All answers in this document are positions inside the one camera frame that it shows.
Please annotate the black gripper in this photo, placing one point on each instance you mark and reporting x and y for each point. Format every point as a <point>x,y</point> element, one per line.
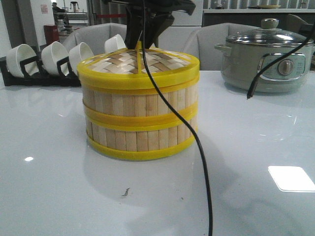
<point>154,25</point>

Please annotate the woven bamboo steamer lid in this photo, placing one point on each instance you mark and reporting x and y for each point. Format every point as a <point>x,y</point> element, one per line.
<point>123,71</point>

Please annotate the bamboo steamer drawer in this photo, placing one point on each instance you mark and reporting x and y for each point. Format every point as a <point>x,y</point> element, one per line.
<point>141,107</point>
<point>138,142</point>

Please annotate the white cabinet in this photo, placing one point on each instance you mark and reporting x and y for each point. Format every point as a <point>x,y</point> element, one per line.
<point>175,36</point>

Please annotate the white bowl right end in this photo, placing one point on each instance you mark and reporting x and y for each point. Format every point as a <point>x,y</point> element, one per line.
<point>114,43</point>

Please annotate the grey chair left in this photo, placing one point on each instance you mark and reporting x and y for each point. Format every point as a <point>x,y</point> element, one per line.
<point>94,36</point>

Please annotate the grey chair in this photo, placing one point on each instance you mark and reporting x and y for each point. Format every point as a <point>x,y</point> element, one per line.
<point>201,43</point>
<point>94,36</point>

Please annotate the grey chair right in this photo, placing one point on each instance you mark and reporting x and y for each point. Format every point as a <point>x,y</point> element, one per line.
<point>201,43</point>

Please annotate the white bowl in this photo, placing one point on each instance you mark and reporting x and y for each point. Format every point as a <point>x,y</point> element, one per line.
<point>79,53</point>
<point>51,54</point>
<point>15,56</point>

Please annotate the red fire extinguisher box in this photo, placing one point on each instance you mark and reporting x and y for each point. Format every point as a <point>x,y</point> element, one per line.
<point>51,34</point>

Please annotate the green electric cooking pot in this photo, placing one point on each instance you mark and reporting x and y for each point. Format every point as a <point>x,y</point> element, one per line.
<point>241,62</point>

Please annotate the dark counter with shelf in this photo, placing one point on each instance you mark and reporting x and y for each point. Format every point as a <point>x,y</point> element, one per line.
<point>253,17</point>

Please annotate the black bowl rack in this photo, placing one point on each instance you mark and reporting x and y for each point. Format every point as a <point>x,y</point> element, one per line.
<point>65,77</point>

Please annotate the glass pot lid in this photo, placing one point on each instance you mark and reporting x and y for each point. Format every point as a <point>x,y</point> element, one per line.
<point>267,35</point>

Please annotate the white bowl far left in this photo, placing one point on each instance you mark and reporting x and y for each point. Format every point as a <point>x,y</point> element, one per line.
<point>15,56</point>

